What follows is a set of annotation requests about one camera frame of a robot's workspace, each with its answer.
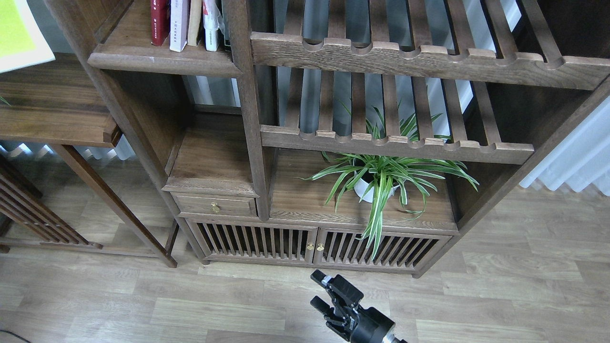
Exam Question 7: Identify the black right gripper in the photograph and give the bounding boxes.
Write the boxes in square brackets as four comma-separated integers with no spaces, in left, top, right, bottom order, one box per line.
[311,270,396,343]

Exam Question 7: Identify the red paperback book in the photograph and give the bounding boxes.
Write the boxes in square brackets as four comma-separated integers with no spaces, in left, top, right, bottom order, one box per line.
[150,0,171,46]

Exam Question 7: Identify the yellow-green paperback book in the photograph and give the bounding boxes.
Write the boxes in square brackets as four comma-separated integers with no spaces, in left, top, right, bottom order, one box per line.
[0,0,55,72]

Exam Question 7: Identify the white lilac paperback book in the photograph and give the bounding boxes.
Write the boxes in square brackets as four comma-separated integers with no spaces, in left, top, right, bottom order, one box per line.
[169,0,190,52]

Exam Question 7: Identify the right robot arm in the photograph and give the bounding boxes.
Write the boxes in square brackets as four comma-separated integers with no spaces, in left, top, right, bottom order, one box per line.
[311,270,405,343]

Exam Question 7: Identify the brass cabinet door knobs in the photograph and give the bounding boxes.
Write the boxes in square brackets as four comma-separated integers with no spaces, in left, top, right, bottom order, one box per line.
[305,242,325,251]

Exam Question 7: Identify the brass drawer knob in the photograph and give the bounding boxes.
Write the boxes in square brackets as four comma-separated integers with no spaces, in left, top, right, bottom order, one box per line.
[211,202,221,213]

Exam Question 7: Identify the dark wooden bookshelf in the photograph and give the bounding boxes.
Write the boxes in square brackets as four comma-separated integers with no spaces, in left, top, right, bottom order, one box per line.
[45,0,609,277]

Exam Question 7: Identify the white curtain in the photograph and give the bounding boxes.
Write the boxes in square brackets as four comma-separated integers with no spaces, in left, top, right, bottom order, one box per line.
[519,98,610,196]

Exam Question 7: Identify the white plastic-wrapped upright book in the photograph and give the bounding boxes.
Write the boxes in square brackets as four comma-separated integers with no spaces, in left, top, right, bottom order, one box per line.
[202,0,223,52]

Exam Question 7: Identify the dark upright book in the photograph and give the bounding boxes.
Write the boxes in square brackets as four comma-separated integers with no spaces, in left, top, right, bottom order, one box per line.
[220,0,231,51]

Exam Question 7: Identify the tan upright book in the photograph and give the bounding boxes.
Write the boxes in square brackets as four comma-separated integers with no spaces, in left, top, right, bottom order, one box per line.
[187,0,203,46]

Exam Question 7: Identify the wooden side table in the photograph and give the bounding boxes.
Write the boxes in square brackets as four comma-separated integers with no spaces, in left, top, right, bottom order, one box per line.
[1,53,177,268]

